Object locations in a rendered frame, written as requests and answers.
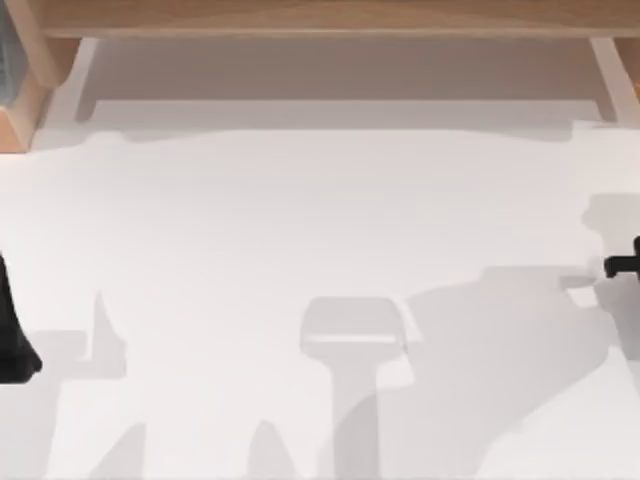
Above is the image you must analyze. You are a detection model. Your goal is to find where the wooden cupboard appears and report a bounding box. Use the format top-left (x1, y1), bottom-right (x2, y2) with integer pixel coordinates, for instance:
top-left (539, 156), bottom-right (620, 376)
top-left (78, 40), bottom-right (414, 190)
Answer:
top-left (9, 0), bottom-right (640, 124)

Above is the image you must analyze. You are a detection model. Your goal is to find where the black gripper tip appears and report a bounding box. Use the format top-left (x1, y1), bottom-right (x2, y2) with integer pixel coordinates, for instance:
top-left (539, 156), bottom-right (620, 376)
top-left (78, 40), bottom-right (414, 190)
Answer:
top-left (0, 248), bottom-right (44, 387)

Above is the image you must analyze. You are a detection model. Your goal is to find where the pale wooden drawer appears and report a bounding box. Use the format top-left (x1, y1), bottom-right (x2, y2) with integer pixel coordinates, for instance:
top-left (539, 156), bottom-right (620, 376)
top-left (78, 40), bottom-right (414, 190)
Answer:
top-left (0, 0), bottom-right (57, 154)

